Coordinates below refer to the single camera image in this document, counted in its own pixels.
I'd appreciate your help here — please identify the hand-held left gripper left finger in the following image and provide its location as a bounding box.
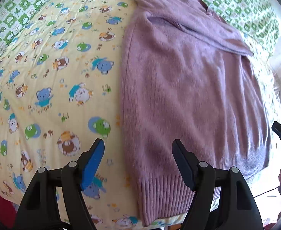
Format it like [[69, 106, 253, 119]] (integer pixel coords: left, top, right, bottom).
[[15, 138, 105, 230]]

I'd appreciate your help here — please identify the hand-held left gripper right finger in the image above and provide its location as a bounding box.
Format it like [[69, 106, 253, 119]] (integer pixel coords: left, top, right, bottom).
[[172, 139, 263, 230]]

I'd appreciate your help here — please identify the purple knit sweater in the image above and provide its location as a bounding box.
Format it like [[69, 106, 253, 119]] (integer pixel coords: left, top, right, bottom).
[[119, 0, 271, 227]]

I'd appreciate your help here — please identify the yellow bear-print blanket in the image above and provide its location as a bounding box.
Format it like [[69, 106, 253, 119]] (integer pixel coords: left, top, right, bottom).
[[0, 0, 281, 230]]

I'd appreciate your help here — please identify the green checked quilt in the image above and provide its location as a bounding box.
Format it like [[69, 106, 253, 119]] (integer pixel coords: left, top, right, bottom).
[[169, 0, 281, 55]]

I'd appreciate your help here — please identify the green checked pillow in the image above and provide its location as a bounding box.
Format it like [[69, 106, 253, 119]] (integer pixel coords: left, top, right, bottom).
[[0, 0, 59, 75]]

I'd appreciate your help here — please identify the black cable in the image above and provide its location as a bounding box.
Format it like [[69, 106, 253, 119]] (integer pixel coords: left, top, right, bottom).
[[253, 186, 281, 198]]

